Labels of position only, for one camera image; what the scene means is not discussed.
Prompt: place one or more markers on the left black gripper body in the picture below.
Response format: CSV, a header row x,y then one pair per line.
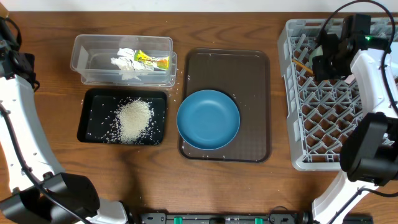
x,y
29,61

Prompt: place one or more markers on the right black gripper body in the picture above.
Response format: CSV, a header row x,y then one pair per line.
x,y
330,70

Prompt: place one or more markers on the wooden chopstick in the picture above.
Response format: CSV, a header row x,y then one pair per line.
x,y
303,66

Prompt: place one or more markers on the light blue bowl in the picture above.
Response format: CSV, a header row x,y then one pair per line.
x,y
393,61

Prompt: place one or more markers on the white tissue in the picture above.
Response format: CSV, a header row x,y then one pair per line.
x,y
141,66
125,62

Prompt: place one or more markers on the white rice pile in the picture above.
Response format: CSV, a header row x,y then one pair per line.
x,y
126,120

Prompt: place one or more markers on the dark blue plate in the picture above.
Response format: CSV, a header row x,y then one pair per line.
x,y
208,120

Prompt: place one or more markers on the green yellow snack wrapper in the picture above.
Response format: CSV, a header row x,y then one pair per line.
x,y
162,63

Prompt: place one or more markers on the mint green bowl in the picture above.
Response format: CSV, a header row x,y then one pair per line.
x,y
316,52

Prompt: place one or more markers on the pink cup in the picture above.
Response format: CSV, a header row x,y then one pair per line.
x,y
349,79

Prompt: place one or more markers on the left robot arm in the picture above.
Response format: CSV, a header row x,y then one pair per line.
x,y
42,192

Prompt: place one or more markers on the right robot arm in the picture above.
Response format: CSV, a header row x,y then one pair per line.
x,y
368,158

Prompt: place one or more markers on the grey dishwasher rack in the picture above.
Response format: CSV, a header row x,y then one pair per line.
x,y
321,115

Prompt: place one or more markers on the clear plastic bin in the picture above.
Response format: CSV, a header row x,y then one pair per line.
x,y
92,53

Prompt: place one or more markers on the brown serving tray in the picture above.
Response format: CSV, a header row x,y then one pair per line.
x,y
244,75

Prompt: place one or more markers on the black plastic tray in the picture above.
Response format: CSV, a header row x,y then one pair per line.
x,y
90,94

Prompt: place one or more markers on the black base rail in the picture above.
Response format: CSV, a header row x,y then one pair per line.
x,y
278,215

